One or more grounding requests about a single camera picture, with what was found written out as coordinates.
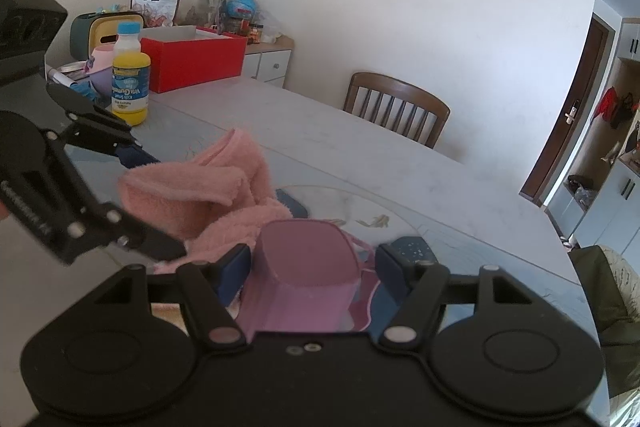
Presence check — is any white low cabinet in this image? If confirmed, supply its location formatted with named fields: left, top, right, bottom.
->
left=241, top=36, right=294, bottom=88

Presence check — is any purple pink cup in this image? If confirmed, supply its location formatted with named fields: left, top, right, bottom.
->
left=85, top=43, right=114, bottom=98

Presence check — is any yellow bottle blue cap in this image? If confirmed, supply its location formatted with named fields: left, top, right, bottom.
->
left=111, top=20, right=151, bottom=127

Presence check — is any pink fluffy garment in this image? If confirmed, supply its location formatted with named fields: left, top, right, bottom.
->
left=118, top=129, right=292, bottom=274

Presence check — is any brown wooden door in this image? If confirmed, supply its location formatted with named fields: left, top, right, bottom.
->
left=520, top=15, right=610, bottom=205

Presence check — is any red storage box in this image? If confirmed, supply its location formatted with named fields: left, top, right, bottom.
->
left=140, top=26, right=247, bottom=93

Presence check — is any green yellow tissue box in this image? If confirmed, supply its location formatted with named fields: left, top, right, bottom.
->
left=70, top=11, right=143, bottom=61

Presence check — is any olive green cushioned chair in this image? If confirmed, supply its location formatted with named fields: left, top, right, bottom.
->
left=568, top=245, right=639, bottom=426

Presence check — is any red white printed bag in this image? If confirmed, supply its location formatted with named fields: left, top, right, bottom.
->
left=130, top=0, right=180, bottom=28

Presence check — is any brown wooden chair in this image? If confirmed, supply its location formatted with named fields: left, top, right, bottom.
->
left=343, top=72, right=450, bottom=148

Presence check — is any blue toy helmet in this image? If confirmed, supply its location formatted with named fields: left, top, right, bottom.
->
left=224, top=0, right=257, bottom=20

